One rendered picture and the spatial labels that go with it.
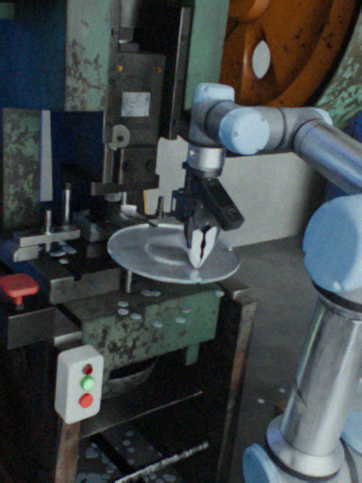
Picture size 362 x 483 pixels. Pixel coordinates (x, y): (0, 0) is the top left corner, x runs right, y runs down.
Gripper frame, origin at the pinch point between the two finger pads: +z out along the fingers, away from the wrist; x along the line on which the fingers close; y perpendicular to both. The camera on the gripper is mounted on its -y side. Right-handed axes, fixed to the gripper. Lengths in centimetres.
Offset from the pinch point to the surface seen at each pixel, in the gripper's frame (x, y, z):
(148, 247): 4.5, 12.0, 0.6
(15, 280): 33.4, 13.7, 3.5
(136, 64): 0.6, 28.0, -35.2
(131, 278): 3.7, 18.5, 11.0
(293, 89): -33.0, 12.8, -32.8
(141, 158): -0.7, 25.0, -15.6
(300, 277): -164, 104, 80
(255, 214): -173, 151, 62
